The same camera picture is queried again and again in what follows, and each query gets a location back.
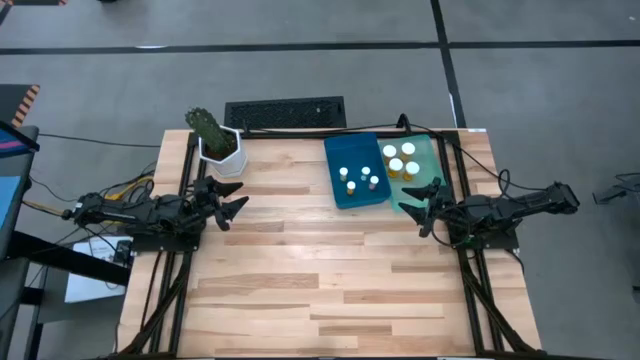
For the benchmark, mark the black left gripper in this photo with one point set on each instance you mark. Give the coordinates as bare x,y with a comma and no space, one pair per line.
207,202

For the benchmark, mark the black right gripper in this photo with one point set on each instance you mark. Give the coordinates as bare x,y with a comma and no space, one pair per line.
442,210

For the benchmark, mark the large orange pill bottle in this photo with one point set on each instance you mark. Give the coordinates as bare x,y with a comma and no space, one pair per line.
395,164
408,148
412,168

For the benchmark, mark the small purple pill bottle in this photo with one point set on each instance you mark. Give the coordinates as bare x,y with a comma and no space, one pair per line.
374,181

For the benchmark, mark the white disc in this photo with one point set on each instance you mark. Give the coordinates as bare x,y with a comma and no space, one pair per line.
389,151

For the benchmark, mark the small green pill bottle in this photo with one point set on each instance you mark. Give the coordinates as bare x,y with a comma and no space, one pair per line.
366,171

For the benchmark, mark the small orange pill bottle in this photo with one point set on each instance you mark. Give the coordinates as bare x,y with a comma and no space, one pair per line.
351,187

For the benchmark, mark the small pill bottle white cap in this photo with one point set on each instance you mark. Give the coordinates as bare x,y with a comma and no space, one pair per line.
343,173

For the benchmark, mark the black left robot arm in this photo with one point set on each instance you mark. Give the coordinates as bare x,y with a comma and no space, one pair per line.
125,215

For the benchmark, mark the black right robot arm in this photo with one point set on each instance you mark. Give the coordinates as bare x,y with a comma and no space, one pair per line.
500,210

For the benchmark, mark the teal plastic bin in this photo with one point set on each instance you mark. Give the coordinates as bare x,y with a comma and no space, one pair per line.
430,155

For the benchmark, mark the blue plastic bin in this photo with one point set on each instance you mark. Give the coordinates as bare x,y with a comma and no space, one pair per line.
357,150

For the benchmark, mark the white hexagonal plant pot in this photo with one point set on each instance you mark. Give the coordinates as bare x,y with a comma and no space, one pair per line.
231,165

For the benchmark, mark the green cactus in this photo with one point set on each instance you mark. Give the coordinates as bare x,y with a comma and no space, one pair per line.
207,127

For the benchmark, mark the black keyboard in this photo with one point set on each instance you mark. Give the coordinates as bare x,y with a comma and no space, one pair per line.
285,112

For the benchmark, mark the white box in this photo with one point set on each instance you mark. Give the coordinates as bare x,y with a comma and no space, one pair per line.
85,290

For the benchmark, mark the grey workstation with screens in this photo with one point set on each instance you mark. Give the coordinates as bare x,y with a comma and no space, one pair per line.
10,200

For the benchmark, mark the black aluminium table frame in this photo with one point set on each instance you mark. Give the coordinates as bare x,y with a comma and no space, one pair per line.
290,134

